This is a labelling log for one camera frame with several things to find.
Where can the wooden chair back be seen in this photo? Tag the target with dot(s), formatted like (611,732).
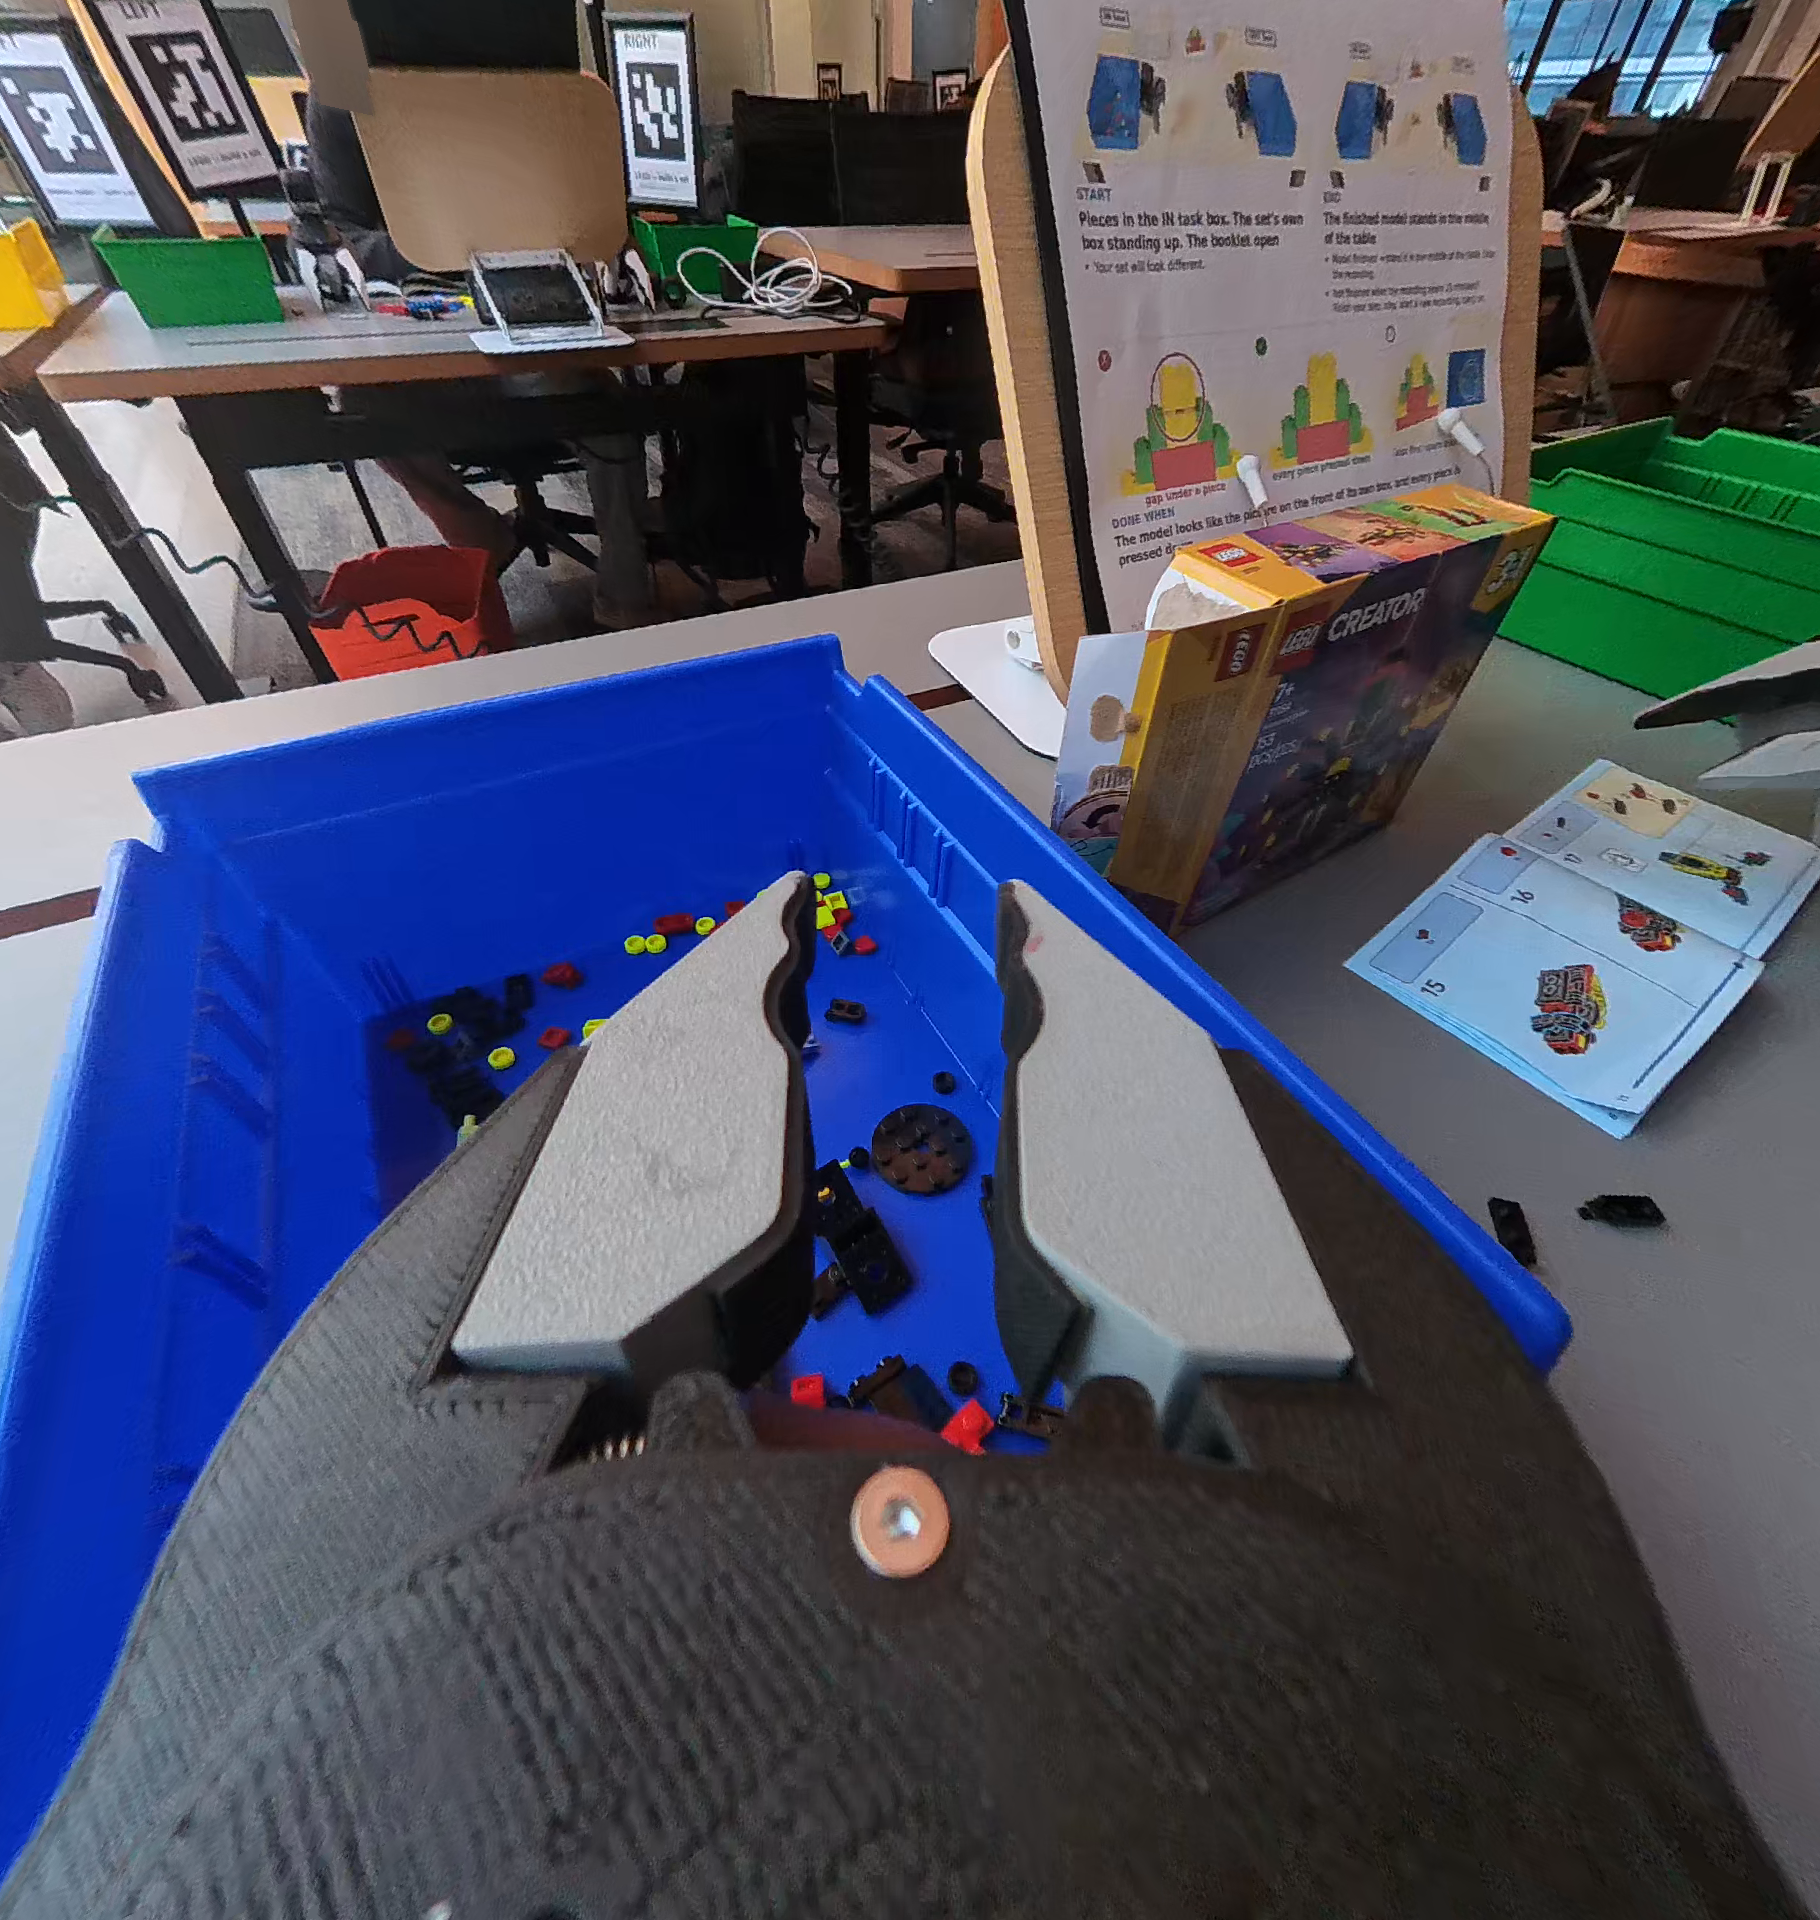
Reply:
(482,166)

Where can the white clip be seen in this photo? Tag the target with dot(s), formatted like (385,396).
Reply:
(1461,434)
(1255,481)

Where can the red plastic bin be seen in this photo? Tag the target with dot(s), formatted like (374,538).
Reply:
(408,608)

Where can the black office chair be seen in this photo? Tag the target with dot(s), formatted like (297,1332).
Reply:
(10,556)

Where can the instruction poster board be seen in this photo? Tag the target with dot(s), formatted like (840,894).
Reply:
(1016,376)

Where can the lego instruction booklet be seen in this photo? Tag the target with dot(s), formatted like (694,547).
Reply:
(1571,961)

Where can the yellow plastic bin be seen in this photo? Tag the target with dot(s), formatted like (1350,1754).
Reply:
(3,277)

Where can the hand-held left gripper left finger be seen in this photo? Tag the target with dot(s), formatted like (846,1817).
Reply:
(654,1170)

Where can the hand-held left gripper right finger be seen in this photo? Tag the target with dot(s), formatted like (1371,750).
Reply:
(1164,1185)

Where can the black round lego plate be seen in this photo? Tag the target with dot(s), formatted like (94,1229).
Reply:
(925,1147)

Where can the black white marker sign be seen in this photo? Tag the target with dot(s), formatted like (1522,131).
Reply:
(190,91)
(658,113)
(55,120)

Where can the white stand base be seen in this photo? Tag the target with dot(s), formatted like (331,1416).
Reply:
(986,676)

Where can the pile of lego pieces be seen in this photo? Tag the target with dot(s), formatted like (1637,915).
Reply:
(475,1027)

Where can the lego set cardboard box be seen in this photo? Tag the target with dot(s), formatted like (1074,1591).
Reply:
(1300,719)

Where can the tablet in white stand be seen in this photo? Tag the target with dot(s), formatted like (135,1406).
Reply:
(535,292)

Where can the green plastic bin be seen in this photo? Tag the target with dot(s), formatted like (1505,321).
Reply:
(700,247)
(190,282)
(1675,570)

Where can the blue plastic bin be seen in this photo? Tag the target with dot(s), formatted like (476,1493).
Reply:
(549,780)

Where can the wooden easel stand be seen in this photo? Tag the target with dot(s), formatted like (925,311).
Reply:
(1803,120)

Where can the small black lego piece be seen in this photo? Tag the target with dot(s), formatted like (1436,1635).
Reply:
(1510,1231)
(1624,1210)

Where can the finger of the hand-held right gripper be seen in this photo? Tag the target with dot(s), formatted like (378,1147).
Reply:
(1803,757)
(1780,681)

